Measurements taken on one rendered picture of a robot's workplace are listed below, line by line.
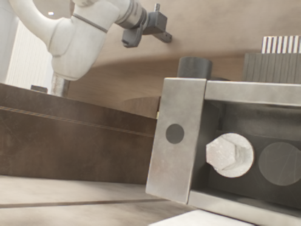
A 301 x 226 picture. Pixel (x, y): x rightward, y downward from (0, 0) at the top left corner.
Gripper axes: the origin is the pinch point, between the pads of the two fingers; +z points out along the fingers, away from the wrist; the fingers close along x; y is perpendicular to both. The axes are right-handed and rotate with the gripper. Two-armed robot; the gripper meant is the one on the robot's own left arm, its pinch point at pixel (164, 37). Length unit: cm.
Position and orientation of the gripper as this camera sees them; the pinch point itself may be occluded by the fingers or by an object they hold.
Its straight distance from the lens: 102.5
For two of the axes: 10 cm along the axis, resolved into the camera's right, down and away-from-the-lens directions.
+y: 1.7, -9.8, 0.9
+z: 6.3, 1.8, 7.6
